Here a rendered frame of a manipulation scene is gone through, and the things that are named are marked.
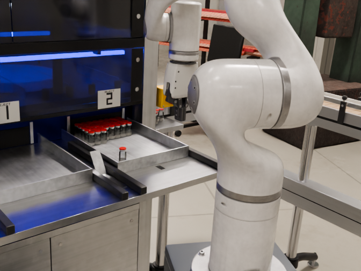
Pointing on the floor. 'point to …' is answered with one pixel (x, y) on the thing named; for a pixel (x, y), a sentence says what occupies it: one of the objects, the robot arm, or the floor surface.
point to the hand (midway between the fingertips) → (180, 113)
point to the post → (148, 58)
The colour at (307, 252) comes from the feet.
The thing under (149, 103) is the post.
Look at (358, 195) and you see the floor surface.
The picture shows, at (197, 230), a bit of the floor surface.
